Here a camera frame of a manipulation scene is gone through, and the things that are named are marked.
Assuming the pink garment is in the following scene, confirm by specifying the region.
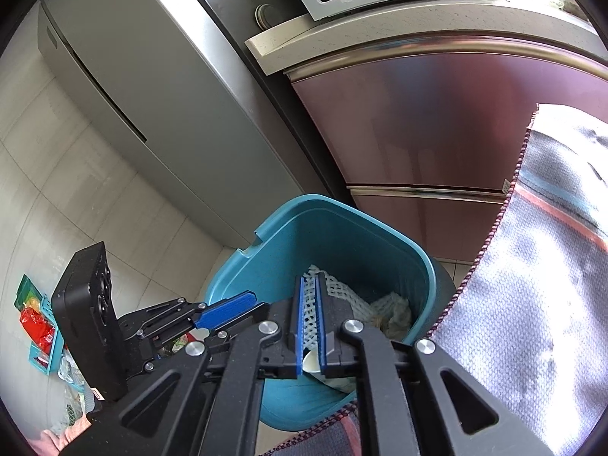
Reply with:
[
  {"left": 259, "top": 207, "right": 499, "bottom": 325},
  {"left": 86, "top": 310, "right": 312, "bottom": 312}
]
[{"left": 31, "top": 413, "right": 94, "bottom": 455}]

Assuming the crumpled paper tissue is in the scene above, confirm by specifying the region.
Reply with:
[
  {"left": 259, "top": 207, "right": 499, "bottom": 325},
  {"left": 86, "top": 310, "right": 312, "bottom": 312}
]
[{"left": 370, "top": 293, "right": 413, "bottom": 341}]

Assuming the grey refrigerator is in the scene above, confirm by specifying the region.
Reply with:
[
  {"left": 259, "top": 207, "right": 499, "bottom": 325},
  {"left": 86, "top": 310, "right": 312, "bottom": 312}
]
[{"left": 38, "top": 0, "right": 305, "bottom": 250}]

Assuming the green snack packet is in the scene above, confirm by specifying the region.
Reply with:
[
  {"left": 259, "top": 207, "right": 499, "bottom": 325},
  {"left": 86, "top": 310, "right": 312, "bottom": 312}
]
[{"left": 15, "top": 274, "right": 44, "bottom": 312}]

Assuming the grey checked cloth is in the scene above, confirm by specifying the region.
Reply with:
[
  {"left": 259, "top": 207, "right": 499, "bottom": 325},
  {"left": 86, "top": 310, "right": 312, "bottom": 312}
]
[{"left": 256, "top": 102, "right": 608, "bottom": 456}]

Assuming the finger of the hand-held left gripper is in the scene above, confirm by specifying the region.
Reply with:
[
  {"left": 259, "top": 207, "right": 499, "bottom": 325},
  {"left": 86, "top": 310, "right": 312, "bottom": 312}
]
[{"left": 135, "top": 291, "right": 258, "bottom": 343}]

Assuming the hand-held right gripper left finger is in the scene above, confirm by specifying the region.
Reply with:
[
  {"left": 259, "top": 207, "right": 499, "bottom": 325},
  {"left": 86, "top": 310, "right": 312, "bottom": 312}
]
[{"left": 62, "top": 275, "right": 307, "bottom": 456}]

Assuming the red snack packet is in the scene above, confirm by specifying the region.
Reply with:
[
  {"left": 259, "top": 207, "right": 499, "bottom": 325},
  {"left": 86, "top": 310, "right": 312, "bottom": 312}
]
[{"left": 20, "top": 308, "right": 56, "bottom": 353}]

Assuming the teal plastic bin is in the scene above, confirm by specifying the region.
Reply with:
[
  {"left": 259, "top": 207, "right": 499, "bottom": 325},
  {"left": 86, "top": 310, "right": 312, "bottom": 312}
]
[{"left": 204, "top": 194, "right": 458, "bottom": 431}]

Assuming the white foam fruit net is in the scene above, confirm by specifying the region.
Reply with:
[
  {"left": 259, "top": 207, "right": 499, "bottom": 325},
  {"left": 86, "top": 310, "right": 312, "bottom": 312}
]
[{"left": 304, "top": 265, "right": 376, "bottom": 352}]

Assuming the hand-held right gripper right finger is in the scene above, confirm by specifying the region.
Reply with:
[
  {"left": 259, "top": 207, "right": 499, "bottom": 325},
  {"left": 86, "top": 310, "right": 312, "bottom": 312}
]
[{"left": 314, "top": 276, "right": 556, "bottom": 456}]

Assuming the kitchen counter with cabinets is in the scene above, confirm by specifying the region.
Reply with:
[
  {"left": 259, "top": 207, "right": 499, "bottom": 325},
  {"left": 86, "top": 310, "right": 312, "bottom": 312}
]
[{"left": 244, "top": 0, "right": 608, "bottom": 267}]

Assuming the light blue floor basket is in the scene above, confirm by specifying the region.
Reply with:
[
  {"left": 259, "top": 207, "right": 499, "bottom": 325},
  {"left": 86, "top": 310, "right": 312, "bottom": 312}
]
[{"left": 28, "top": 294, "right": 66, "bottom": 375}]

